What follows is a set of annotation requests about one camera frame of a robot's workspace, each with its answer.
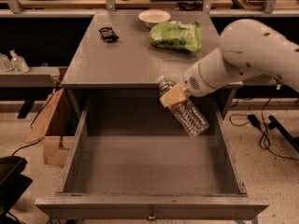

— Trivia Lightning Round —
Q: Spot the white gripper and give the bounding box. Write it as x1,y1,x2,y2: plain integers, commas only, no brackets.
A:
160,59,218,107

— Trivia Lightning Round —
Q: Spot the clear plastic water bottle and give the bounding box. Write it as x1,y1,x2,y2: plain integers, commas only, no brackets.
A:
156,76,209,137

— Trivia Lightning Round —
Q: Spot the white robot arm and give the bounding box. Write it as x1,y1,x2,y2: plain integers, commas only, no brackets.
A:
160,19,299,107

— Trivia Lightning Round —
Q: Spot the grey cabinet counter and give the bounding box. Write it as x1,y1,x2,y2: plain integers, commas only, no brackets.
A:
61,10,244,119

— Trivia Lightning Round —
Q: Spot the grey open top drawer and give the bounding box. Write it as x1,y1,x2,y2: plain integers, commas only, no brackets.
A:
36,91,269,220

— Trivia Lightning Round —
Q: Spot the metal drawer knob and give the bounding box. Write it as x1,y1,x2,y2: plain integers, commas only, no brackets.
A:
147,207,156,221

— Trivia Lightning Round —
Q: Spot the clear sanitizer pump bottle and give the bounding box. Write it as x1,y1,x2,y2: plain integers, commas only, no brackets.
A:
9,50,29,73

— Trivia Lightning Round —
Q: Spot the green chip bag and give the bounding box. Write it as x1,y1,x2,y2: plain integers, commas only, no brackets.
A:
149,21,202,52

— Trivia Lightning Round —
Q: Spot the white paper bowl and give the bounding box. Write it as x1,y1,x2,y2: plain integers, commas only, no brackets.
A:
138,9,171,28

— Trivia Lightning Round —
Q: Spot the black snack packet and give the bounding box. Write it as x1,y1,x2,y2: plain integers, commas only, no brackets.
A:
99,27,119,42

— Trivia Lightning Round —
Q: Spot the brown cardboard box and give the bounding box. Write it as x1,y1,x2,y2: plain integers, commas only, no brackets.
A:
24,87,75,166

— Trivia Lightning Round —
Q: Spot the grey left shelf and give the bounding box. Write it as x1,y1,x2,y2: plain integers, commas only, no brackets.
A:
0,67,61,88

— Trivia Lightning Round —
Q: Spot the black chair part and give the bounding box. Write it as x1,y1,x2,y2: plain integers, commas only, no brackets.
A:
0,156,33,224

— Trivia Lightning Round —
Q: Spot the black floor cable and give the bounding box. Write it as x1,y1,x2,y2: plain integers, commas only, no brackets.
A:
228,96,299,161

